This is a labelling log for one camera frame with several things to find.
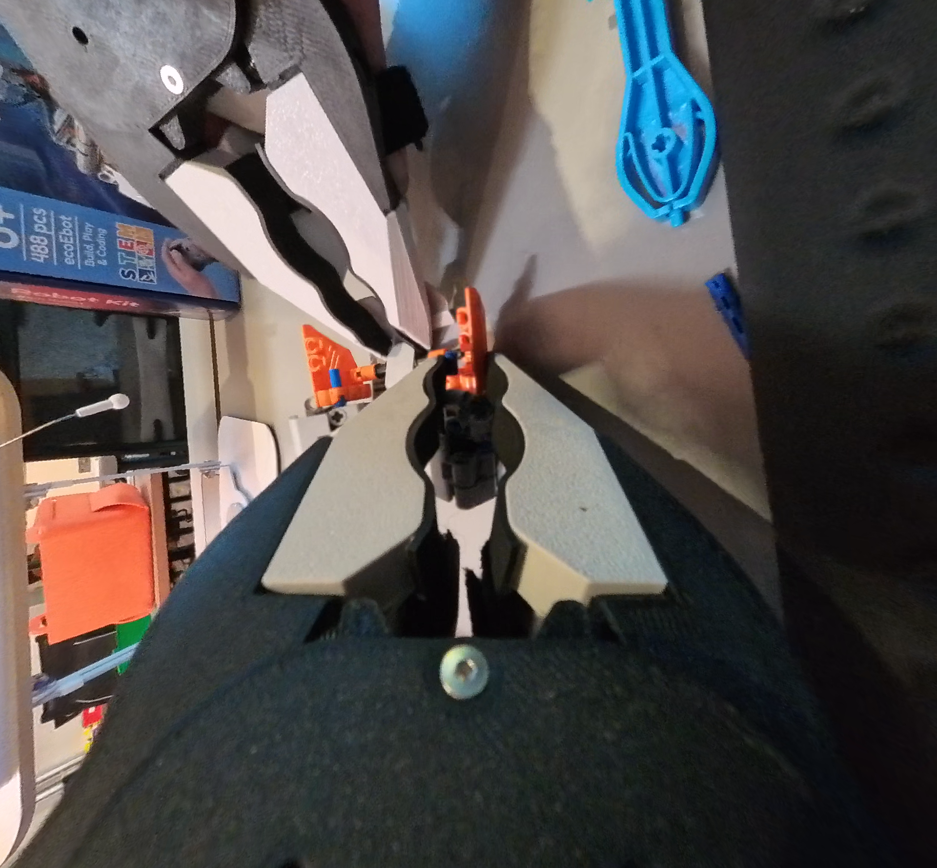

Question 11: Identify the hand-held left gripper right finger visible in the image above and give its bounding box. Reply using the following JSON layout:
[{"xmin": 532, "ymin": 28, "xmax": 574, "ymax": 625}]
[{"xmin": 489, "ymin": 355, "xmax": 669, "ymax": 616}]

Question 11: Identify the orange panel brick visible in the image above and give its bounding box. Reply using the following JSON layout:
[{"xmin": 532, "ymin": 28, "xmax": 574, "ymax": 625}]
[{"xmin": 445, "ymin": 287, "xmax": 490, "ymax": 394}]

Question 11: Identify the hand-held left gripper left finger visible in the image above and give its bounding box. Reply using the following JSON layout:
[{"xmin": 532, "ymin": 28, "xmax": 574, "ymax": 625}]
[{"xmin": 262, "ymin": 359, "xmax": 444, "ymax": 601}]

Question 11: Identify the light blue brick separator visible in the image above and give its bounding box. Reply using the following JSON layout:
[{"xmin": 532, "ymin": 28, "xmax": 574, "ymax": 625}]
[{"xmin": 584, "ymin": 0, "xmax": 720, "ymax": 227}]

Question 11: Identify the robot kit box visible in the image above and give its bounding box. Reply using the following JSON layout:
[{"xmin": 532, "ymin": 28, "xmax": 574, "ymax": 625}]
[{"xmin": 0, "ymin": 22, "xmax": 244, "ymax": 321}]

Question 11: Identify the orange plastic bin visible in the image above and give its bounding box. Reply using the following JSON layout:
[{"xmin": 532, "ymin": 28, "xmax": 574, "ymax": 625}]
[{"xmin": 28, "ymin": 483, "xmax": 158, "ymax": 643}]

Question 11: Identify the grey hinged brick piece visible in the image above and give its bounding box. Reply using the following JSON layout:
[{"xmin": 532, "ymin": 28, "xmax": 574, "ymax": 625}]
[{"xmin": 433, "ymin": 391, "xmax": 506, "ymax": 512}]

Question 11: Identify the blue brick pin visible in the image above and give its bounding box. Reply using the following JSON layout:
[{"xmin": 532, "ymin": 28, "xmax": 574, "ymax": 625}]
[{"xmin": 705, "ymin": 271, "xmax": 751, "ymax": 358}]

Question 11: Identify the white tablet stand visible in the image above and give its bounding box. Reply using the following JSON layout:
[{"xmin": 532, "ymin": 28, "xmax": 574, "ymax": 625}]
[{"xmin": 0, "ymin": 370, "xmax": 281, "ymax": 840}]

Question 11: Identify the white tethered stylus cord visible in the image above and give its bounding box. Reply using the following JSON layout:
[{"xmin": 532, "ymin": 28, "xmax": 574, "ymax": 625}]
[{"xmin": 0, "ymin": 393, "xmax": 131, "ymax": 448}]

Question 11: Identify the black perforated foam pad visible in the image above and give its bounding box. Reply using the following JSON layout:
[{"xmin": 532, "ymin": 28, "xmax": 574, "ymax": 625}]
[{"xmin": 692, "ymin": 0, "xmax": 937, "ymax": 868}]

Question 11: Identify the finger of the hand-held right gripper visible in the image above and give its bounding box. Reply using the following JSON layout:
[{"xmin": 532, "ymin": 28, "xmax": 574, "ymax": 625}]
[
  {"xmin": 256, "ymin": 67, "xmax": 434, "ymax": 354},
  {"xmin": 161, "ymin": 154, "xmax": 411, "ymax": 358}
]

